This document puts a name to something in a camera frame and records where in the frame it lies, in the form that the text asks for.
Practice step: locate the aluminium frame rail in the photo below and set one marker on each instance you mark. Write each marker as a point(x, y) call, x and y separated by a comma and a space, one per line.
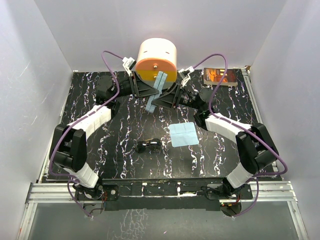
point(57, 193)

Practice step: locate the light blue cleaning cloth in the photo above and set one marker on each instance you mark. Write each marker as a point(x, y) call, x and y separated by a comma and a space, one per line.
point(183, 134)

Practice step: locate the blue-grey glasses case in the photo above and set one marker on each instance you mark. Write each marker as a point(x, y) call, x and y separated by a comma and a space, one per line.
point(158, 85)

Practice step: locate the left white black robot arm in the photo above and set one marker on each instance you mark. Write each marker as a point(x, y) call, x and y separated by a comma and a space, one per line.
point(69, 144)

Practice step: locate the black sunglasses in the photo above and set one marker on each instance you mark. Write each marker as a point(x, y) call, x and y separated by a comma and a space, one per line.
point(153, 144)

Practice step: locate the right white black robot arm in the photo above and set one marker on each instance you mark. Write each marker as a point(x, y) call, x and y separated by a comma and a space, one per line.
point(256, 149)

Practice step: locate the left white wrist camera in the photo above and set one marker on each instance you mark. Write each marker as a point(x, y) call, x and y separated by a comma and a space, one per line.
point(128, 64)

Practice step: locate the orange brown book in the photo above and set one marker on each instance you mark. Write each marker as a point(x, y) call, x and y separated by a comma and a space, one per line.
point(212, 76)

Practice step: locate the round three-drawer cabinet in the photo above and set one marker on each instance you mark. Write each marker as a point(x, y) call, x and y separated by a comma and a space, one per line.
point(157, 55)

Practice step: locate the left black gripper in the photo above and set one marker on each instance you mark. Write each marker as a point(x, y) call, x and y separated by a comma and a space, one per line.
point(139, 88)

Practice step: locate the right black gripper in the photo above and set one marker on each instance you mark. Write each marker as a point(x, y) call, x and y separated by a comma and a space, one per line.
point(171, 98)

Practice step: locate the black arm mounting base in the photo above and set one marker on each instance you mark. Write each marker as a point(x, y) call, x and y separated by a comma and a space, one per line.
point(164, 193)

